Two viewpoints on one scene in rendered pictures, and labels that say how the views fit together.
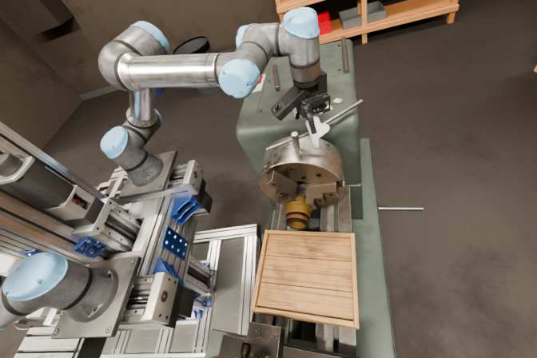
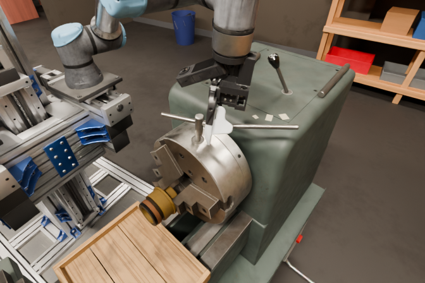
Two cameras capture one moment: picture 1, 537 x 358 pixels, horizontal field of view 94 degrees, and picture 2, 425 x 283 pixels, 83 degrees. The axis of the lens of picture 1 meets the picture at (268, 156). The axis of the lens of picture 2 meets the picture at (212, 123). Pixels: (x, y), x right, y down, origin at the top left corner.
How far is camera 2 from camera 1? 33 cm
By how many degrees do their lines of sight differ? 12
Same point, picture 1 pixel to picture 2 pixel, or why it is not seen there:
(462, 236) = not seen: outside the picture
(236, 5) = (292, 7)
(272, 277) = (101, 251)
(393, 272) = not seen: outside the picture
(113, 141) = (62, 31)
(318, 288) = not seen: outside the picture
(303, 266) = (136, 264)
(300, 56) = (220, 12)
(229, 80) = not seen: outside the picture
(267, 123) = (200, 96)
